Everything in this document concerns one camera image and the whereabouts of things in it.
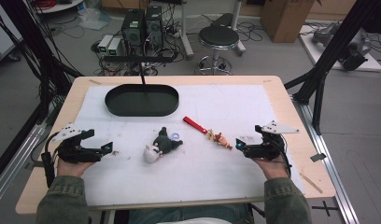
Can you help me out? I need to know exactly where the black round stool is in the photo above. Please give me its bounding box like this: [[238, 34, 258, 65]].
[[195, 25, 241, 77]]

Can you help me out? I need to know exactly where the clear plastic bag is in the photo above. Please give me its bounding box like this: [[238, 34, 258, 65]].
[[77, 7, 113, 32]]

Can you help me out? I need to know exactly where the white table mat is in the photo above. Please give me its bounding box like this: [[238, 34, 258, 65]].
[[73, 84, 306, 208]]

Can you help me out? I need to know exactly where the black computer tower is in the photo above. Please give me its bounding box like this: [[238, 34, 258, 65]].
[[145, 5, 165, 49], [120, 8, 147, 49]]

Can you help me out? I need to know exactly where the brown cardboard box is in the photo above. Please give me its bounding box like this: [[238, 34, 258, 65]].
[[260, 0, 323, 44]]

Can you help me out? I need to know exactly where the black oval tray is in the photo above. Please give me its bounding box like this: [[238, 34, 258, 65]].
[[104, 83, 180, 118]]

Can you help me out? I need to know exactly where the small white electronics box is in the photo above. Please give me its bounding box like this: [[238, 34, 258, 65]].
[[106, 36, 123, 57], [97, 34, 114, 54]]

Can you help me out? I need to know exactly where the dark plush doll white head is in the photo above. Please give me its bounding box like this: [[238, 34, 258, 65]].
[[143, 126, 184, 165]]

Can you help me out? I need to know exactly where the black camera stand bar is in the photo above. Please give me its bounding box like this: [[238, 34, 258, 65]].
[[103, 54, 178, 94]]

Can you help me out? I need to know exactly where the white floor board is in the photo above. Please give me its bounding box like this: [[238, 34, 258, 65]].
[[298, 24, 381, 73]]

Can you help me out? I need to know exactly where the red strap figure keychain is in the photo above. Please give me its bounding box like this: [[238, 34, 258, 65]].
[[182, 116, 234, 151]]

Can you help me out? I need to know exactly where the grey tape piece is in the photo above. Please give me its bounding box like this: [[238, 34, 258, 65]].
[[309, 152, 327, 163]]

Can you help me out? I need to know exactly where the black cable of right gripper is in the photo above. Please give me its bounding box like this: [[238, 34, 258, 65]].
[[272, 134, 292, 179]]

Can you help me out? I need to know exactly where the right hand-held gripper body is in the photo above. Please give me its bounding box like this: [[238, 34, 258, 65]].
[[244, 120, 300, 161]]

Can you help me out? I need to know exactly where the person's left hand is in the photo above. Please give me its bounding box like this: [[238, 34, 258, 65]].
[[56, 158, 96, 178]]

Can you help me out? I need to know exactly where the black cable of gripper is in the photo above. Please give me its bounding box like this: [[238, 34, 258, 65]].
[[272, 134, 292, 179], [40, 132, 61, 189]]

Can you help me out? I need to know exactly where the black metal frame post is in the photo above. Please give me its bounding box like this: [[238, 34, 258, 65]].
[[284, 0, 381, 136], [0, 0, 85, 185]]

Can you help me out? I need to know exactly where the white round table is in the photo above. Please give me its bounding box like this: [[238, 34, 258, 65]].
[[32, 0, 86, 15]]

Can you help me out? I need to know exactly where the aluminium rail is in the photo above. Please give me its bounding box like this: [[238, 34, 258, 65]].
[[0, 122, 48, 210], [292, 96, 360, 224]]

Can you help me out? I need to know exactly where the grey device on white board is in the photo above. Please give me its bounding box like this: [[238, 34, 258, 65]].
[[311, 21, 373, 72]]

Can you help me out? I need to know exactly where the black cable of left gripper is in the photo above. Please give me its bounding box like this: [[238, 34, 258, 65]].
[[40, 132, 61, 189]]

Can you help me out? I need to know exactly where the person's right hand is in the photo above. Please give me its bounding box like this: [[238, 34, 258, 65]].
[[252, 157, 290, 181]]

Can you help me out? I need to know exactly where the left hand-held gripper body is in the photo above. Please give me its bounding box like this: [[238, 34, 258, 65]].
[[51, 123, 103, 164]]

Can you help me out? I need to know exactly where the white desk leg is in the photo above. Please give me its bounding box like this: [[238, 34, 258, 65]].
[[231, 0, 247, 58], [178, 0, 195, 61]]

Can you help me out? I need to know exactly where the thin wooden stick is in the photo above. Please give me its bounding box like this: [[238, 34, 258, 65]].
[[299, 172, 324, 195]]

